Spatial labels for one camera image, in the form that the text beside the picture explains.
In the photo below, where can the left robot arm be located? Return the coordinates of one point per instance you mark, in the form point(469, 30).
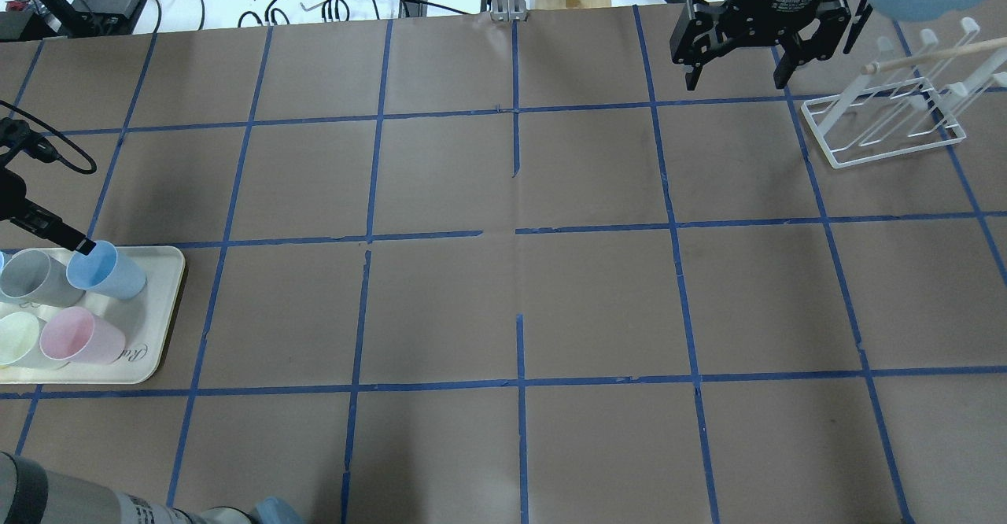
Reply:
point(31, 494)

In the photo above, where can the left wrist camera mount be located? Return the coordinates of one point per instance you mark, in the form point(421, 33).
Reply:
point(17, 137)

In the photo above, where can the pink plastic cup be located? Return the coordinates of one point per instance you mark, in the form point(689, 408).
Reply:
point(77, 335)

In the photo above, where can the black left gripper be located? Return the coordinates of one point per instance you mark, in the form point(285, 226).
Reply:
point(41, 219)

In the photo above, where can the cream plastic tray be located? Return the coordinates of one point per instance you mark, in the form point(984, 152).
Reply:
point(145, 320)

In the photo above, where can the light blue plastic cup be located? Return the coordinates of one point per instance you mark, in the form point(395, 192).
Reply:
point(106, 270)

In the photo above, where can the black power brick left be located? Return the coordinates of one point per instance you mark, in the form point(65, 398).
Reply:
point(111, 17)

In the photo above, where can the grey plastic cup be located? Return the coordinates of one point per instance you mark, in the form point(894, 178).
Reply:
point(35, 276)

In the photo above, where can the white wire cup rack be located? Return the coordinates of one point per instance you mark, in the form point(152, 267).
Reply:
point(897, 106)

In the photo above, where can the pale green plastic cup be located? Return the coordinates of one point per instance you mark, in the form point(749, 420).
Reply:
point(20, 335)

